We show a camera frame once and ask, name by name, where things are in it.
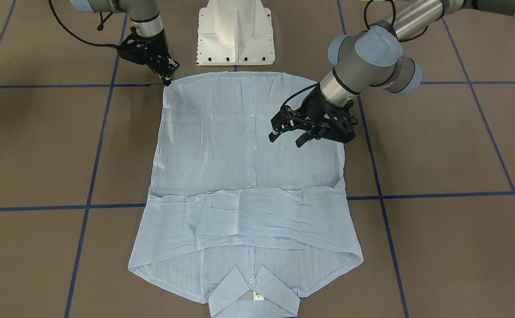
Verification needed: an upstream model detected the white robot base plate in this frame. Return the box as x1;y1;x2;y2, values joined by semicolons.
196;0;276;66

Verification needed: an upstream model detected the light blue button-up shirt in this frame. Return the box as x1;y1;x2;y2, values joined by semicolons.
128;71;364;318

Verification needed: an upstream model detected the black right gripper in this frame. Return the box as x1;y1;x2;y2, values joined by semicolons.
117;27;180;87

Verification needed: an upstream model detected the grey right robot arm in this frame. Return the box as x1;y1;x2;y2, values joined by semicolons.
71;0;180;87

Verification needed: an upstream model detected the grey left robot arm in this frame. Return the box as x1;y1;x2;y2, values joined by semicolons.
269;0;515;147

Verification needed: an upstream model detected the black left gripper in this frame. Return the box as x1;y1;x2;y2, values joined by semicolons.
269;86;358;148

